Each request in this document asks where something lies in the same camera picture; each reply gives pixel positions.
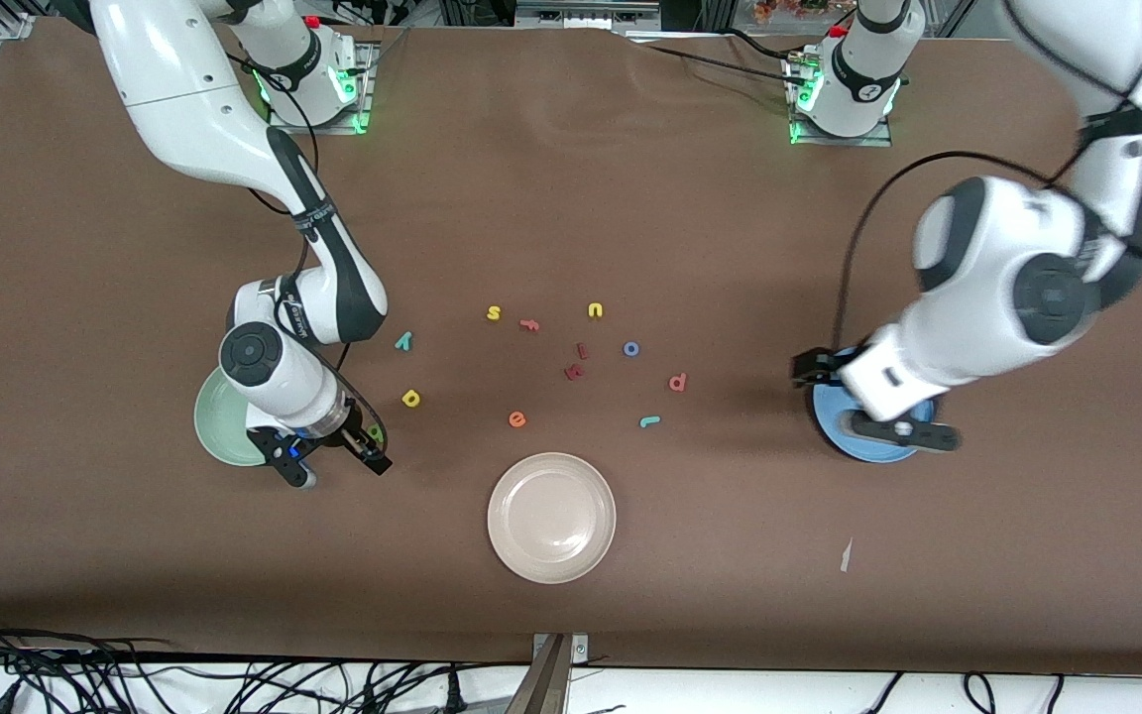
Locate blue plate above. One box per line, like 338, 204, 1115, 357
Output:
812, 347, 937, 464

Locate green plate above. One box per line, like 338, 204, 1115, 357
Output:
193, 365, 271, 467

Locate beige plate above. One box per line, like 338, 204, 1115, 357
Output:
487, 452, 618, 585

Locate brown paper table cover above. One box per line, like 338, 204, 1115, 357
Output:
0, 18, 1142, 677

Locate pink orange flowers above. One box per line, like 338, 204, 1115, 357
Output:
754, 0, 855, 26

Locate grey metal box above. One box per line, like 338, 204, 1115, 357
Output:
516, 0, 661, 31

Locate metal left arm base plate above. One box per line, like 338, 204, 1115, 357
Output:
789, 55, 894, 148

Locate metal table edge bracket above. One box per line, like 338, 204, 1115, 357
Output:
504, 633, 590, 714

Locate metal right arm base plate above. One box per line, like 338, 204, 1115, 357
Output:
266, 40, 376, 135

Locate black base power cable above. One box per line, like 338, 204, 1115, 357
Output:
621, 30, 820, 90

